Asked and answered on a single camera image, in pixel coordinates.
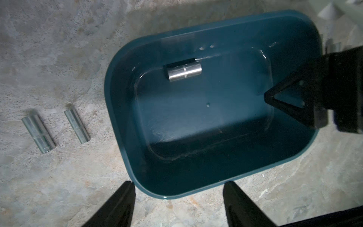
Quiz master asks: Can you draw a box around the silver socket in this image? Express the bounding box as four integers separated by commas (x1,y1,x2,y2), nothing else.
21,114,56,154
64,108,90,144
325,39,343,54
167,61,202,82

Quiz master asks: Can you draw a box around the teal plastic storage box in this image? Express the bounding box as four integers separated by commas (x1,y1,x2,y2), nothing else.
104,10,322,199

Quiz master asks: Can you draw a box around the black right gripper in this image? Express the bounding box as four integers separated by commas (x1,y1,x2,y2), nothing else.
264,46,363,134

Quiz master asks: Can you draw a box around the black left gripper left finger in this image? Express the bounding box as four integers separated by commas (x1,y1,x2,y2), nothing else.
83,181,136,227

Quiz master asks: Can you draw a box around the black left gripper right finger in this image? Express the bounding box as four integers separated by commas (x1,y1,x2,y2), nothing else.
223,181,276,227

